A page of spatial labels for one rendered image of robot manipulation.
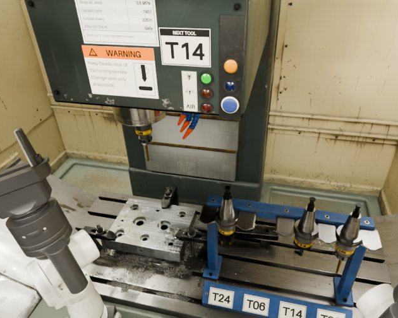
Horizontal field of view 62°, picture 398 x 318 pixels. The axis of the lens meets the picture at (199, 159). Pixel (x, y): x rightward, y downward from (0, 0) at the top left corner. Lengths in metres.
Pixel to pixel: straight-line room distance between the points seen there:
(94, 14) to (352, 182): 1.71
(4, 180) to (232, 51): 0.44
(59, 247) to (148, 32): 0.42
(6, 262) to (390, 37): 1.95
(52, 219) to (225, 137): 0.99
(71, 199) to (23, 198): 1.36
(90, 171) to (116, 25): 1.74
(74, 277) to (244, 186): 1.14
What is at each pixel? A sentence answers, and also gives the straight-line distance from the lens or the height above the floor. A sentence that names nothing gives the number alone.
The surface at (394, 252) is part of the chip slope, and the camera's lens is 1.60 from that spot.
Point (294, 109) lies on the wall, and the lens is 1.82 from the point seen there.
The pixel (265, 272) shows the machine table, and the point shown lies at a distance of 1.26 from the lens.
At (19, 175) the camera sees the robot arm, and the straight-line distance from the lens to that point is 0.60.
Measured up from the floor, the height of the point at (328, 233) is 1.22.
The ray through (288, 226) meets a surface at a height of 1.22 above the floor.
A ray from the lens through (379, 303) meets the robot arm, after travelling 0.62.
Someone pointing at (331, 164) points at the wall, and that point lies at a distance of 2.01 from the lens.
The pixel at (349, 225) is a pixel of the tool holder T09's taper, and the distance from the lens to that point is 0.95.
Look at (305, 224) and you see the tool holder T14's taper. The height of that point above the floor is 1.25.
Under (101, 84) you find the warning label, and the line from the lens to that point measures 0.76.
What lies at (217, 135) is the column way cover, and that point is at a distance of 1.47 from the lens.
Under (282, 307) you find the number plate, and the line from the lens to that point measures 1.14.
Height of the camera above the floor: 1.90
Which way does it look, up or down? 35 degrees down
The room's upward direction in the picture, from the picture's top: 2 degrees counter-clockwise
